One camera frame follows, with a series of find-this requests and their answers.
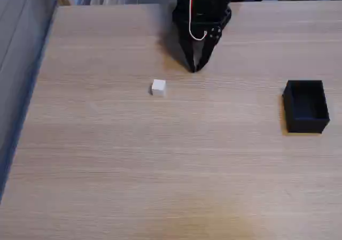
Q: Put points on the black open box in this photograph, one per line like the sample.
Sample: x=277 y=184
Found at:
x=306 y=106

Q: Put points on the white cube block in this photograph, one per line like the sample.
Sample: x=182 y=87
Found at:
x=159 y=87

